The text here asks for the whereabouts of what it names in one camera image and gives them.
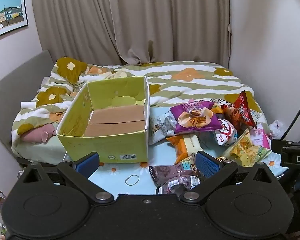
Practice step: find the grey upholstered headboard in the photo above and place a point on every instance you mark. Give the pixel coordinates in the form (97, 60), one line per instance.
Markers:
(17, 80)

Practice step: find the dark purple snack bag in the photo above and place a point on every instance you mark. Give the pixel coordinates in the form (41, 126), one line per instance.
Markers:
(170, 177)

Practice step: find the rubber band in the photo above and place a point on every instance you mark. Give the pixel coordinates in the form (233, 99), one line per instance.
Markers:
(125, 180)

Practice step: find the white folded paper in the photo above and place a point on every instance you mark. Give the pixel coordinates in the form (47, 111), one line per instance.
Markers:
(27, 105)

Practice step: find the white red snack bag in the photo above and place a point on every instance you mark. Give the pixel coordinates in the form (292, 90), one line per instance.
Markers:
(225, 130)

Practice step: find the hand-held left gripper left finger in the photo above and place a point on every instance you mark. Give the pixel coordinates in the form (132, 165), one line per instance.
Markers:
(88, 163)

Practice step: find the blue yellow snack bag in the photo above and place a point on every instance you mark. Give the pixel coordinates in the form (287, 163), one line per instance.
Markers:
(256, 116)

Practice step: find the pink plush toy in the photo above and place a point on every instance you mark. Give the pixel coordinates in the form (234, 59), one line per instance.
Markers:
(37, 133)

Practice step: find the framed wall poster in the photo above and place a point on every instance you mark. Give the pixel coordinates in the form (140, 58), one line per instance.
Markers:
(5, 15)

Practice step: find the green cardboard box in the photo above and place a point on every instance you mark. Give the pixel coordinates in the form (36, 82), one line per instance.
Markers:
(102, 147)

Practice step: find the white grey snack bag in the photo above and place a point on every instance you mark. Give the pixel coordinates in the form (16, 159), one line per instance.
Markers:
(160, 125)

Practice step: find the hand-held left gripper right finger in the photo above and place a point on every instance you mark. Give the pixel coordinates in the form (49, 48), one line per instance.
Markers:
(207, 165)

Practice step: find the beige curtain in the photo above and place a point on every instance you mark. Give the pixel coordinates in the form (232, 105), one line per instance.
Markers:
(72, 17)
(172, 17)

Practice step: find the pink white snack bag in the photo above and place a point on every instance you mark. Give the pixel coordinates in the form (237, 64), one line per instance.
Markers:
(261, 136)

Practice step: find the floral striped blanket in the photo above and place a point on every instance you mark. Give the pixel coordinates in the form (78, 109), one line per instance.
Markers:
(190, 85)

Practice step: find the white plastic bag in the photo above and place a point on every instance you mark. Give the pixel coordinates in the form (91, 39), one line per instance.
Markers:
(276, 128)

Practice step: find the orange cream snack bag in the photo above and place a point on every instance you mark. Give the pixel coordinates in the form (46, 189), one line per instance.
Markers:
(180, 145)

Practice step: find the yellow chips bag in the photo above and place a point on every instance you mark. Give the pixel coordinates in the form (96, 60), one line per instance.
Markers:
(245, 150)

